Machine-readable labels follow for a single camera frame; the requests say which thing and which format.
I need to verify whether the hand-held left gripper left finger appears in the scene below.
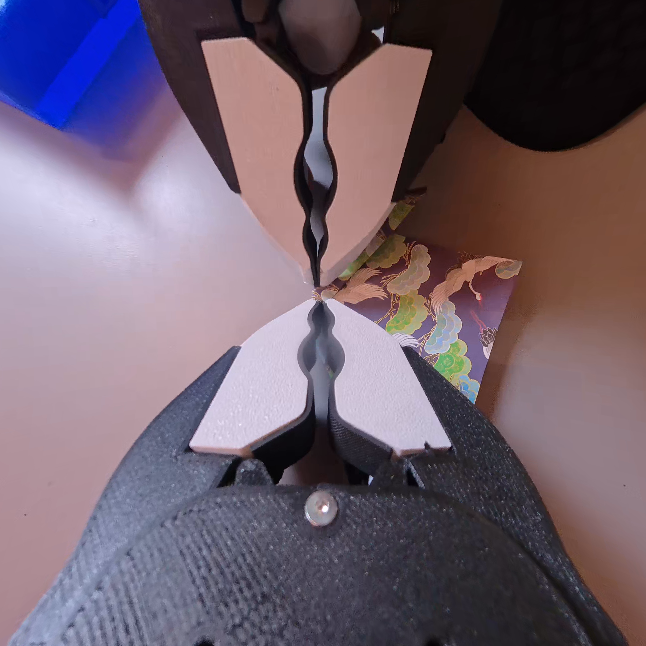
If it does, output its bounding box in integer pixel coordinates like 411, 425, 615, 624
190, 301, 322, 483

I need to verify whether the blue plastic bin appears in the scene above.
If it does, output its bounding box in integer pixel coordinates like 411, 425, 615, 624
0, 0, 168, 130

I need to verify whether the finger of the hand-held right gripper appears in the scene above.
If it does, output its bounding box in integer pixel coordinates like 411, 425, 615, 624
318, 46, 433, 280
200, 38, 320, 286

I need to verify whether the purple crane patterned paper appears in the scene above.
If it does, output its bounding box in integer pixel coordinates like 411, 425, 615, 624
321, 197, 523, 404

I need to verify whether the black textured pad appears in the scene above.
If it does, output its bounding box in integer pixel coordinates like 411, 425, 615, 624
463, 0, 646, 153

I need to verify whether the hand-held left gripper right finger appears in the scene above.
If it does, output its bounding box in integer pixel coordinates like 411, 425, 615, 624
323, 300, 453, 483

